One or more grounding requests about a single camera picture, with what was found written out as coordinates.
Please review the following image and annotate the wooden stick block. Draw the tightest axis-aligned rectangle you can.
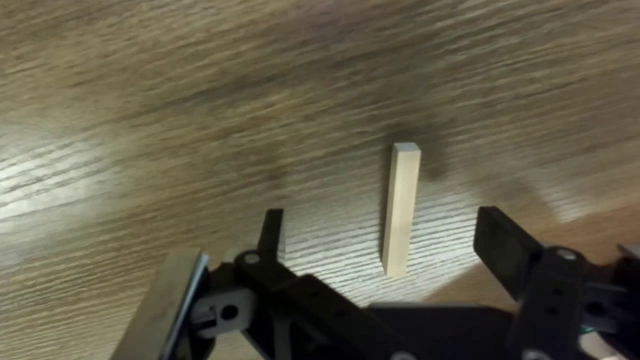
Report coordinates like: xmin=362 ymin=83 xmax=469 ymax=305
xmin=380 ymin=140 xmax=423 ymax=281

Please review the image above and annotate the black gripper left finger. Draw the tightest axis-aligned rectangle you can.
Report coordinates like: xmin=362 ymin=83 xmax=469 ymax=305
xmin=234 ymin=206 xmax=321 ymax=317

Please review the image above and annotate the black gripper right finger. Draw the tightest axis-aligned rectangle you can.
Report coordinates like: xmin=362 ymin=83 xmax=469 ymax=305
xmin=471 ymin=205 xmax=590 ymax=360

